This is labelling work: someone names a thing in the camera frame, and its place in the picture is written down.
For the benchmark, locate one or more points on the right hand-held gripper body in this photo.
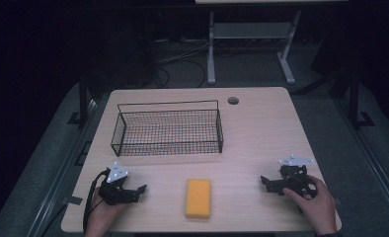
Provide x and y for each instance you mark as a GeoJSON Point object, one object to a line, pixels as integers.
{"type": "Point", "coordinates": [296, 176]}

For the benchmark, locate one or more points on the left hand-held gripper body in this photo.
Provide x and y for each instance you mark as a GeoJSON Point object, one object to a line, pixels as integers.
{"type": "Point", "coordinates": [116, 194]}

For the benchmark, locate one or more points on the yellow sponge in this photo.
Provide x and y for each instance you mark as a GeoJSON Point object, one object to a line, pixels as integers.
{"type": "Point", "coordinates": [198, 198]}

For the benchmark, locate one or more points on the person's left hand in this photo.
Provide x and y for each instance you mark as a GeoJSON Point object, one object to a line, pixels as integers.
{"type": "Point", "coordinates": [103, 212]}

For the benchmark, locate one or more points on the person's right hand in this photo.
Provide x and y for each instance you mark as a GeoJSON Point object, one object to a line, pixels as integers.
{"type": "Point", "coordinates": [317, 204]}

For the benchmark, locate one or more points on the grey tape strip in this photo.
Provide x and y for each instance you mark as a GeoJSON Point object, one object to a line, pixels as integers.
{"type": "Point", "coordinates": [73, 200]}

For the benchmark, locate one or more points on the black metal stand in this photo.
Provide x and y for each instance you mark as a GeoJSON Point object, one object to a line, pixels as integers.
{"type": "Point", "coordinates": [354, 98]}
{"type": "Point", "coordinates": [83, 98]}

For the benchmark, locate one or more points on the metal floor rail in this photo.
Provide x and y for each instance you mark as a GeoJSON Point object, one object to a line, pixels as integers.
{"type": "Point", "coordinates": [64, 168]}
{"type": "Point", "coordinates": [372, 158]}

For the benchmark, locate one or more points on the white metal desk frame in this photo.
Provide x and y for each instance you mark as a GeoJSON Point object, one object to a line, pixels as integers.
{"type": "Point", "coordinates": [248, 30]}

